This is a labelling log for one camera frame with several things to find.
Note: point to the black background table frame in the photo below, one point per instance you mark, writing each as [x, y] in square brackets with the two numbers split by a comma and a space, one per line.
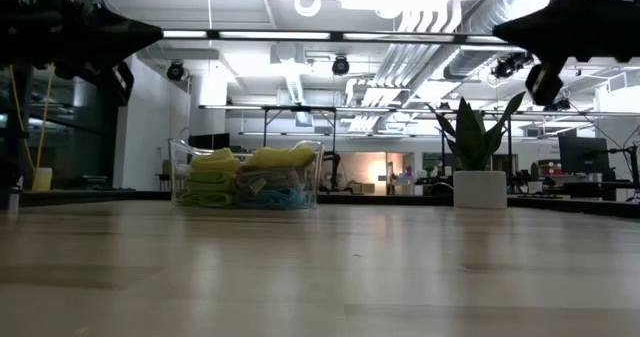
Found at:
[300, 108]

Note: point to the red storage box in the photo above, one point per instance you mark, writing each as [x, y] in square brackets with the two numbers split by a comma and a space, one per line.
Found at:
[550, 168]

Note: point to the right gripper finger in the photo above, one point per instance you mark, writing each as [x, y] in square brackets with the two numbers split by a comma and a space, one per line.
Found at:
[520, 32]

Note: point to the clear plastic bin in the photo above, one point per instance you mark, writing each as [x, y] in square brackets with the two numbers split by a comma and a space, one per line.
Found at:
[180, 172]

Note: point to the black background robot arm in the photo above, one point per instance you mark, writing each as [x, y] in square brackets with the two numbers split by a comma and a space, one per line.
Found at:
[332, 169]

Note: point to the long ceiling light bar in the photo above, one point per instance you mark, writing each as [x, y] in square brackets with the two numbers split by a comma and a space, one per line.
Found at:
[280, 35]

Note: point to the black computer monitor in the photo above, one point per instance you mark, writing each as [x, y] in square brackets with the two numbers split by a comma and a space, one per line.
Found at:
[582, 154]

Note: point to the white round plant pot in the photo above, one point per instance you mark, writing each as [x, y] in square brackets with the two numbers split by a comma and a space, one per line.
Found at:
[480, 189]

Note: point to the black ceiling spotlight cluster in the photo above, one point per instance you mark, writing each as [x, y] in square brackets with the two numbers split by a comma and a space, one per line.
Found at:
[507, 67]

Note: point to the pale yellow cylinder container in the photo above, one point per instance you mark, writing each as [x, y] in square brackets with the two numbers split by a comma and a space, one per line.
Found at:
[42, 179]

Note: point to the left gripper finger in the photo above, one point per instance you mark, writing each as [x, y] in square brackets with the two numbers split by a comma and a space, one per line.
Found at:
[130, 32]

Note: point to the green artificial succulent plant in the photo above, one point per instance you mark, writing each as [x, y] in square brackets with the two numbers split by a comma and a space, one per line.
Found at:
[472, 137]

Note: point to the lime green microfiber towel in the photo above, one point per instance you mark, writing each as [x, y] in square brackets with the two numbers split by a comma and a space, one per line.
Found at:
[207, 189]

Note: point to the teal microfiber towel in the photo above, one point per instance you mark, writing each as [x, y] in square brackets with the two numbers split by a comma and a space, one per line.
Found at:
[275, 198]

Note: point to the grey microfiber towel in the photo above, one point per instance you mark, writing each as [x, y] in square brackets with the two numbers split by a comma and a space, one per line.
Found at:
[270, 179]

